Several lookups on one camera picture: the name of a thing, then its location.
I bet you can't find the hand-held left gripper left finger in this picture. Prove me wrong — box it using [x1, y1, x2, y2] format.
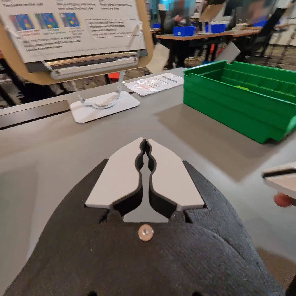
[85, 137, 147, 216]

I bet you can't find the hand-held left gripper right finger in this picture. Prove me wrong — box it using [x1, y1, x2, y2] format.
[146, 139, 205, 219]

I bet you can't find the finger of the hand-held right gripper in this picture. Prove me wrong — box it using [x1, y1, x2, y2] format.
[261, 161, 296, 178]
[263, 174, 296, 200]

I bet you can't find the green plastic bin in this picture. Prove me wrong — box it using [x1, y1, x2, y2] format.
[183, 60, 296, 144]

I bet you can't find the person's right hand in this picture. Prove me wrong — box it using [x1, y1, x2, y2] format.
[273, 193, 296, 208]

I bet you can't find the laminated paper sheet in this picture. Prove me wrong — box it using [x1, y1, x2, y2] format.
[124, 72, 185, 97]

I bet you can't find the tan board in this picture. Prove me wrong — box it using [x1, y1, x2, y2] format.
[146, 43, 171, 74]

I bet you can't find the grey panel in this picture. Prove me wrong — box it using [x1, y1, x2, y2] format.
[214, 42, 241, 64]

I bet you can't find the black office chair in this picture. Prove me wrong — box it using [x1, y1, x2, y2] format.
[240, 8, 285, 58]

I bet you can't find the dark desk cable flap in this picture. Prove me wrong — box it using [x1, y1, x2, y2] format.
[0, 100, 71, 129]

